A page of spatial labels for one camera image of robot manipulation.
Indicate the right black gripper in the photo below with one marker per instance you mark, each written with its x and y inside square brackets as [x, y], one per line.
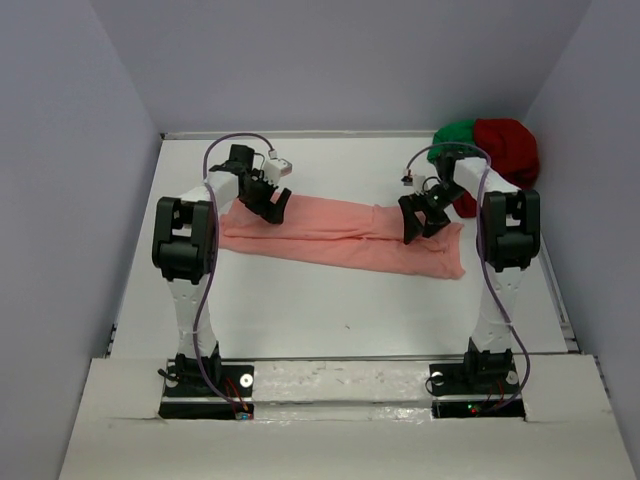
[412, 227]

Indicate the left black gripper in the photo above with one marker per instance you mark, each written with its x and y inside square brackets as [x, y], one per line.
[274, 213]

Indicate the pink t shirt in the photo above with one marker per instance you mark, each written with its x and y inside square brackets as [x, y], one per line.
[343, 234]

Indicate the red t shirt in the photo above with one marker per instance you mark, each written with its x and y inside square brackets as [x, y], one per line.
[512, 147]

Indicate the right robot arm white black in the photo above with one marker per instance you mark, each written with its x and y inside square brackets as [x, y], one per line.
[508, 238]

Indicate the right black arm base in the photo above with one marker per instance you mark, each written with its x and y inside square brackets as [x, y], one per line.
[457, 396]

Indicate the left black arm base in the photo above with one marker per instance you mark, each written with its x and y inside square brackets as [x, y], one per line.
[195, 400]

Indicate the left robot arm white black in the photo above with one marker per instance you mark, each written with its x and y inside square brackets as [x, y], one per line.
[185, 247]

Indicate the green t shirt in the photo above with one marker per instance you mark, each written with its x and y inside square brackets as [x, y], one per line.
[456, 136]

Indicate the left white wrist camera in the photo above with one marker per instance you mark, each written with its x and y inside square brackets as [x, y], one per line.
[275, 169]

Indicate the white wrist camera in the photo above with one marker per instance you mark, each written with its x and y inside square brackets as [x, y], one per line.
[415, 181]
[275, 169]

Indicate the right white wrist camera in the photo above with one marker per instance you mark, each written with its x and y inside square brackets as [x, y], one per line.
[415, 181]

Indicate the aluminium back rail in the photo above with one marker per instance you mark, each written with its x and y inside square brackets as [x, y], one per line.
[301, 134]

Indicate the aluminium front rail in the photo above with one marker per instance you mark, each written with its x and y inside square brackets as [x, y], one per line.
[428, 358]

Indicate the aluminium left side rail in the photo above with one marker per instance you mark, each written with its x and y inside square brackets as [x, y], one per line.
[111, 340]

